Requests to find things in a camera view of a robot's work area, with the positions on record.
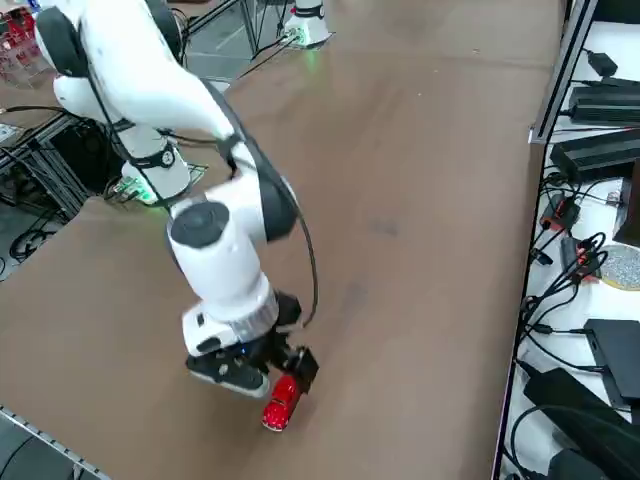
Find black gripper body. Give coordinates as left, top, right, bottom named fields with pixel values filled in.
left=233, top=292, right=304, bottom=377

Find red toy car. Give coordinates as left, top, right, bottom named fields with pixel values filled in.
left=261, top=373, right=304, bottom=432

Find long black bar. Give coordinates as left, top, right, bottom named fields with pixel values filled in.
left=522, top=367, right=640, bottom=480

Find rounded black object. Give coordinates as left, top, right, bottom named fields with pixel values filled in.
left=547, top=447, right=616, bottom=480

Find red and black adapter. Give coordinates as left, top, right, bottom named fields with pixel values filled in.
left=541, top=193, right=581, bottom=232

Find flat black box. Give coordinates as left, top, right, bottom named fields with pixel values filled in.
left=583, top=318, right=640, bottom=412

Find round glitter disc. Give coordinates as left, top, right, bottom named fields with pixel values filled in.
left=599, top=243, right=640, bottom=291

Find long black box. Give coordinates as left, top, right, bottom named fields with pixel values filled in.
left=549, top=127, right=640, bottom=184

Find dark upright panel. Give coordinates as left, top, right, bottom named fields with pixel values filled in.
left=612, top=159, right=640, bottom=249

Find clear acrylic box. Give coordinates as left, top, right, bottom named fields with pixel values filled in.
left=0, top=39, right=56, bottom=89

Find red carton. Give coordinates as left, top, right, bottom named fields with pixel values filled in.
left=0, top=7, right=41, bottom=56

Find long black power brick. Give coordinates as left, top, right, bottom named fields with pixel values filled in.
left=568, top=84, right=640, bottom=126

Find small black power adapter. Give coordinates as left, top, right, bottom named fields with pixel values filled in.
left=583, top=48, right=619, bottom=79

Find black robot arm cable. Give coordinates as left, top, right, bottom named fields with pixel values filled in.
left=79, top=19, right=321, bottom=331

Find aluminium table rail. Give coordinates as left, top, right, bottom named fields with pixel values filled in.
left=0, top=403, right=110, bottom=480

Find black metal cart frame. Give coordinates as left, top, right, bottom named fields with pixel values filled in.
left=0, top=107, right=126, bottom=221

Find black cable bundle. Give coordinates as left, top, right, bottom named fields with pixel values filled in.
left=519, top=232, right=609, bottom=351

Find aluminium frame post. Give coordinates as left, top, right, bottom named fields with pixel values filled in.
left=528, top=0, right=601, bottom=146

